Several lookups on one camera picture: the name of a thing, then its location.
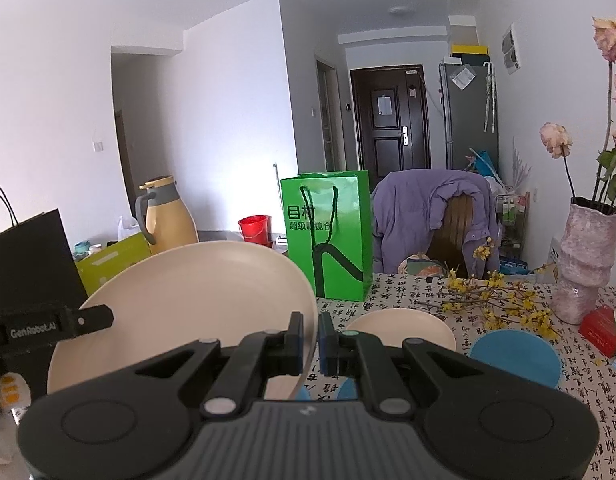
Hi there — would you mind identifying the dark brown door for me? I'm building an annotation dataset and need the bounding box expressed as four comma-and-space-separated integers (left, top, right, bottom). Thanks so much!
350, 66, 432, 173

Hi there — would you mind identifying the red box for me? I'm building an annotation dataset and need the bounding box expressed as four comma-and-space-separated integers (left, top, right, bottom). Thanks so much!
578, 305, 616, 358

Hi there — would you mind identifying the metal storage rack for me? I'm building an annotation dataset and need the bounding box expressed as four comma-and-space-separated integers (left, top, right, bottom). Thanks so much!
495, 190, 531, 261

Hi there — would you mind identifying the grey refrigerator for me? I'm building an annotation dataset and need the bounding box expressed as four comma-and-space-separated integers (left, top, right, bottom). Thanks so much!
439, 57, 500, 171

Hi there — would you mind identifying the floral seat cushion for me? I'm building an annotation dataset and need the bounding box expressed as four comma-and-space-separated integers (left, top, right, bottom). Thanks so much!
398, 255, 446, 281

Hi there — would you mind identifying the green paper bag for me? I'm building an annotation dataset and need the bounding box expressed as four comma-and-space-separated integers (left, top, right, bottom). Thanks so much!
280, 170, 374, 302

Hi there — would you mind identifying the blue bag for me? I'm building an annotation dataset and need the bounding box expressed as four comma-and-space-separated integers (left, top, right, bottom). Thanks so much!
468, 149, 504, 196

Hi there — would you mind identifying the yellow thermos jug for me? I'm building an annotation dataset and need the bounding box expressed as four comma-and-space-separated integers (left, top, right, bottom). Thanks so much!
134, 176, 199, 256

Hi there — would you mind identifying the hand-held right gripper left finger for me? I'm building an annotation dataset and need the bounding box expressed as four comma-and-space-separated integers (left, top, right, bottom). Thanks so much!
133, 311, 306, 418

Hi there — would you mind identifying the cream plate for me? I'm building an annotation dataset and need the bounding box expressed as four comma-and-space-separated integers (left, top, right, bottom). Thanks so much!
47, 241, 319, 401
344, 308, 457, 356

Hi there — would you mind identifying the yellow-green snack box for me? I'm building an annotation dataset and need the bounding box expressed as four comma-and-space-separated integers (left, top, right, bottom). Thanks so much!
74, 232, 153, 297

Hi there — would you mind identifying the red bucket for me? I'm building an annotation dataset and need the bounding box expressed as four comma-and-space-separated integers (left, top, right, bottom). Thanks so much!
238, 215, 271, 247

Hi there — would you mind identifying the paper sheet on refrigerator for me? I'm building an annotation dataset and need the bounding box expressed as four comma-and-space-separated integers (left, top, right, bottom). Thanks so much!
450, 66, 476, 92

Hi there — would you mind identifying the grey interior door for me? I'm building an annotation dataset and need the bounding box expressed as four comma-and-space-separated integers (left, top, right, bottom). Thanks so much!
315, 59, 349, 171

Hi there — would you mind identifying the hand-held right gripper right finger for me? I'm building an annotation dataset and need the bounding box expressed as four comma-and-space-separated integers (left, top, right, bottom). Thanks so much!
318, 312, 491, 418

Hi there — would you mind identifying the wooden chair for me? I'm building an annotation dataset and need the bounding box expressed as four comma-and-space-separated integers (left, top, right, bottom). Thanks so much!
427, 195, 481, 278

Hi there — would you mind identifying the yellow flower branch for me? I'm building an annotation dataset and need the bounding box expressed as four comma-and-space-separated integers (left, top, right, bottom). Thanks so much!
413, 242, 561, 341

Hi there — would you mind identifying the yellow box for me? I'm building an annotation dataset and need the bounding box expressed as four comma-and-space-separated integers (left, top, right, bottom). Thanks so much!
450, 44, 490, 61

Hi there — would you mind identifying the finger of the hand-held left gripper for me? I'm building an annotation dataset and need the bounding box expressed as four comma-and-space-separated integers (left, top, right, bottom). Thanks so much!
63, 305, 115, 343

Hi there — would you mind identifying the black paper bag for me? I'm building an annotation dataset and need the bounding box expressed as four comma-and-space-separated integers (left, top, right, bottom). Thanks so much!
0, 175, 89, 411

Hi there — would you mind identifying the purple jacket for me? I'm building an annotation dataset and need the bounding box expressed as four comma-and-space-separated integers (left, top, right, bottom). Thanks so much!
372, 169, 501, 278

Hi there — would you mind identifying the white umbrella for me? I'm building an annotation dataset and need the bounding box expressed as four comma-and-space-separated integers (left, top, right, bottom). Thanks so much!
483, 61, 498, 133

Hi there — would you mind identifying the pale dried grass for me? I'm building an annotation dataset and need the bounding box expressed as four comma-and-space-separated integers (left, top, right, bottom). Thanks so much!
510, 137, 532, 196

